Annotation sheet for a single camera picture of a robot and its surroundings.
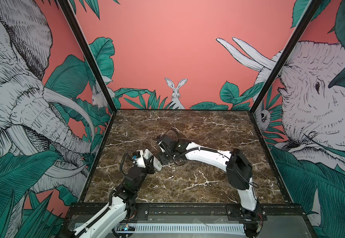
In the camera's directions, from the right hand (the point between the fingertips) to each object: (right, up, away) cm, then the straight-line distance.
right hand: (158, 156), depth 83 cm
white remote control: (-6, +2, -5) cm, 8 cm away
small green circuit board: (-14, -32, -13) cm, 37 cm away
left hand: (-3, +1, -1) cm, 4 cm away
